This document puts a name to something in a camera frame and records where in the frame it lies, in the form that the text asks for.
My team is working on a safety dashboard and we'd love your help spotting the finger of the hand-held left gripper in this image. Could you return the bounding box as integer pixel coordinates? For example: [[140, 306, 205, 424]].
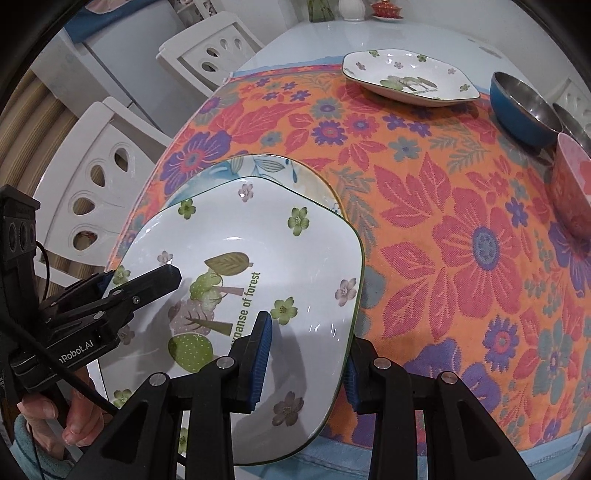
[[95, 263, 182, 324], [39, 271, 116, 324]]

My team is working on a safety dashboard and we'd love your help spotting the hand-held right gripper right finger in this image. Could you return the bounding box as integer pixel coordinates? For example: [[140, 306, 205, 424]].
[[342, 339, 536, 480]]

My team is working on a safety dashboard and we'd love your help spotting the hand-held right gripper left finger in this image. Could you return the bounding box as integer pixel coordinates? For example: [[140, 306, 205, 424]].
[[76, 311, 274, 480]]

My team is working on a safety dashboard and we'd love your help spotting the white forest print plate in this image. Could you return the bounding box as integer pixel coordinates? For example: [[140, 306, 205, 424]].
[[99, 176, 365, 466], [342, 49, 480, 108]]

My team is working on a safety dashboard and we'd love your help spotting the white blue floral plate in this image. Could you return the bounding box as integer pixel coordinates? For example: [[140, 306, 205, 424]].
[[134, 154, 345, 232]]

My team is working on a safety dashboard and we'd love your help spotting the pink bowl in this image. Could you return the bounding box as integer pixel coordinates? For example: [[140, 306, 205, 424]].
[[549, 133, 591, 238]]

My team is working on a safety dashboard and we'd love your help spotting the blue steel bowl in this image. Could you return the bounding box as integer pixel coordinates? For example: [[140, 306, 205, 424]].
[[490, 71, 565, 149]]

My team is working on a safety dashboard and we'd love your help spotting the person's left forearm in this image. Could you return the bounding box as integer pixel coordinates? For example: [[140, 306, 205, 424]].
[[13, 415, 77, 480]]

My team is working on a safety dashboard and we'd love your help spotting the person's left hand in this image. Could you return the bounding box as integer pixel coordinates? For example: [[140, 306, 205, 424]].
[[17, 376, 101, 448]]

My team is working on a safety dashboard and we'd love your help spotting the white chair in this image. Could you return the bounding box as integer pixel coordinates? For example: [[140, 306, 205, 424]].
[[551, 78, 591, 116], [156, 11, 266, 90], [37, 97, 174, 273]]

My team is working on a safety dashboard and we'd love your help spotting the beige striped curtain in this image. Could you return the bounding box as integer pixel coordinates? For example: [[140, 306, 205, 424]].
[[0, 69, 77, 188]]

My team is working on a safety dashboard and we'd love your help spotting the orange floral cloth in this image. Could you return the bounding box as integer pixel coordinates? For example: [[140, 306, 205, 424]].
[[102, 58, 591, 480]]

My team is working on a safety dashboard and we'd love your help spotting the white refrigerator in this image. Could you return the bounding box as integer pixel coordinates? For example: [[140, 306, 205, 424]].
[[65, 23, 204, 134]]

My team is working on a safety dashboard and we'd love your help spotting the blue refrigerator cover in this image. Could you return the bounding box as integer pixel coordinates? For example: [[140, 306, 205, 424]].
[[65, 0, 162, 43]]

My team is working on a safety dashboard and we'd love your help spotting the glass vase with flowers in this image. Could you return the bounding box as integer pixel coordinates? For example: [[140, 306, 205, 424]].
[[307, 0, 336, 23]]

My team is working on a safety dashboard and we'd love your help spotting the white vase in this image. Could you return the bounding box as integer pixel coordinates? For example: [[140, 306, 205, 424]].
[[338, 0, 373, 21]]

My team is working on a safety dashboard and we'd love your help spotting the black cable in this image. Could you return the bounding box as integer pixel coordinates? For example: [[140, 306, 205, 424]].
[[0, 240, 118, 414]]

